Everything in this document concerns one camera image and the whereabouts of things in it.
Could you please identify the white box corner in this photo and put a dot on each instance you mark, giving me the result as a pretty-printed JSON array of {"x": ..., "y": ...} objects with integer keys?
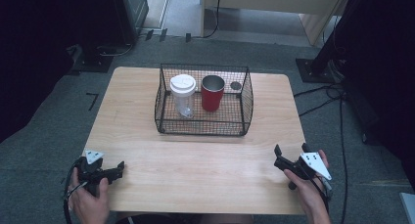
[{"x": 409, "y": 207}]

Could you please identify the black stand base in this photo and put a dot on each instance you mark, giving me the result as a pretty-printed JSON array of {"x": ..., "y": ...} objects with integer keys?
[{"x": 94, "y": 63}]

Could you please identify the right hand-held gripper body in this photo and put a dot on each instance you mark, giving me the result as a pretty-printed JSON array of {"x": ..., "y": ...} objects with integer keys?
[{"x": 310, "y": 167}]

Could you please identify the clear cup with white lid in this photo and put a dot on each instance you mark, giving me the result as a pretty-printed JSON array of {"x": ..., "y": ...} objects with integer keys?
[{"x": 182, "y": 85}]

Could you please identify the dark curtain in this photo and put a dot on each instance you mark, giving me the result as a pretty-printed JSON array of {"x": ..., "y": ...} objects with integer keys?
[
  {"x": 385, "y": 70},
  {"x": 39, "y": 48}
]

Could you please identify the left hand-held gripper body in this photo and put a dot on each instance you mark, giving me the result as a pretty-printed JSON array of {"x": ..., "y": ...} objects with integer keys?
[{"x": 93, "y": 173}]

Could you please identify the person's left hand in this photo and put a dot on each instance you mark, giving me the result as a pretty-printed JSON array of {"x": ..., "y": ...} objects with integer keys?
[{"x": 86, "y": 204}]

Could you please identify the black stand with base plate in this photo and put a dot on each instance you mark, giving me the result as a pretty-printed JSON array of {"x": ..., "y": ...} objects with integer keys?
[{"x": 313, "y": 71}]

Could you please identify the black cabinet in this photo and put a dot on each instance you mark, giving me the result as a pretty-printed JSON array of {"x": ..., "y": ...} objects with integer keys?
[{"x": 130, "y": 15}]

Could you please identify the red steel cup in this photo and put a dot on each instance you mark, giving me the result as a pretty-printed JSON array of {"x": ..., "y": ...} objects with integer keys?
[{"x": 212, "y": 98}]

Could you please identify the person's right hand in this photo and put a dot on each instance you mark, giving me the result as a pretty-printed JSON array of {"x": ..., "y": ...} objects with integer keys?
[{"x": 310, "y": 201}]

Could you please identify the dark round disc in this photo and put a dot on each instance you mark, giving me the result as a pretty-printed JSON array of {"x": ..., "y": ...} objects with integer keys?
[{"x": 235, "y": 85}]

